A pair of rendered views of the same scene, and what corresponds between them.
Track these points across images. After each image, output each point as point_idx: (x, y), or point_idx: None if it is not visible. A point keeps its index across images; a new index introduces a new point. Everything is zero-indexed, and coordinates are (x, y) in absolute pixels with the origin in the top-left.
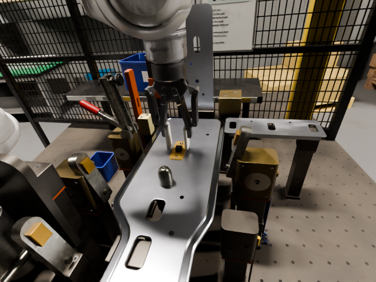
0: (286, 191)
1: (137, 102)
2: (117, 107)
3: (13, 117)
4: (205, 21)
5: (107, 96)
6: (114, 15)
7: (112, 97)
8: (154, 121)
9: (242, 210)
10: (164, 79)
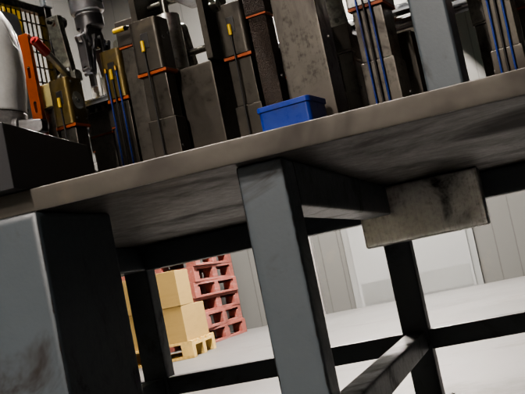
0: None
1: (30, 73)
2: (69, 44)
3: None
4: (16, 30)
5: (62, 32)
6: None
7: (65, 34)
8: (91, 65)
9: None
10: (101, 22)
